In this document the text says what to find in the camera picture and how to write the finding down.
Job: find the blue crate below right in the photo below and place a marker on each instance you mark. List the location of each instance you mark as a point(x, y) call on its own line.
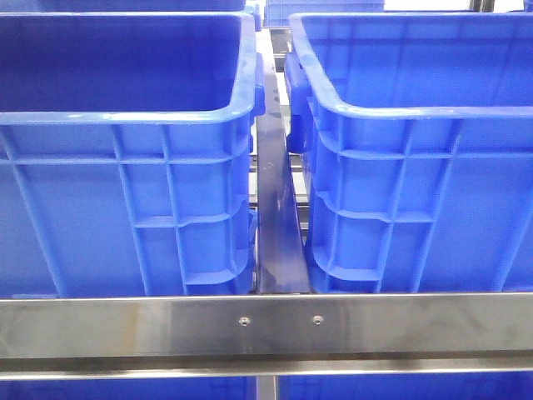
point(468, 385)

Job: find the blue crate below left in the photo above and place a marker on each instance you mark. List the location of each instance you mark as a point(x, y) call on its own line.
point(163, 388)

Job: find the blue crate far centre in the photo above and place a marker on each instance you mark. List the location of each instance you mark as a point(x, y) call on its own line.
point(276, 13)

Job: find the blue plastic crate right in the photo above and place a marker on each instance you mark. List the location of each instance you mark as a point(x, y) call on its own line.
point(415, 130)

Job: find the blue plastic crate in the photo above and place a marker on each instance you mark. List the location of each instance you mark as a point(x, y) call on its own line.
point(415, 130)
point(125, 153)

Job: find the steel centre divider bar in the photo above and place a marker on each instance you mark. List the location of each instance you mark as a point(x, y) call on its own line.
point(280, 257)

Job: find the blue crate far left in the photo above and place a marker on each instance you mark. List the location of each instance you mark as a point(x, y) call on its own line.
point(82, 6)

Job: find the stainless steel front rail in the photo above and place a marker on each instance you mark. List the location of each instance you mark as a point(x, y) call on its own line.
point(176, 337)

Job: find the blue crate below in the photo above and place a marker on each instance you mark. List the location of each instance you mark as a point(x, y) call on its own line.
point(468, 385)
point(163, 388)

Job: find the blue plastic crate left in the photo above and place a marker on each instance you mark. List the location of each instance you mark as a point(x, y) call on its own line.
point(125, 153)

